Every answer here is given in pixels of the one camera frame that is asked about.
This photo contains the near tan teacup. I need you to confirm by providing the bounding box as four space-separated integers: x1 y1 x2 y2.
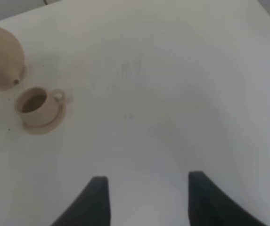
15 87 66 128

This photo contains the tan clay teapot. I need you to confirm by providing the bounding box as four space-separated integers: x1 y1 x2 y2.
0 28 26 91

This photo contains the far tan cup saucer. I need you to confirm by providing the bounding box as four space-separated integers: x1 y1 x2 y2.
19 66 27 81

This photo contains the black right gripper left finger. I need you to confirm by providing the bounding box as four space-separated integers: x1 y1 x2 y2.
52 176 111 226

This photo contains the near tan cup saucer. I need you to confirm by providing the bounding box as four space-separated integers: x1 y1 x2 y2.
18 103 66 135

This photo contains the tan cup saucer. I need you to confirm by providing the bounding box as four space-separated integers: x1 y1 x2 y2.
19 66 27 81
18 103 66 135

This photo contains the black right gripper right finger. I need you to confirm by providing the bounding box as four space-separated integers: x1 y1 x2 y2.
188 171 264 226

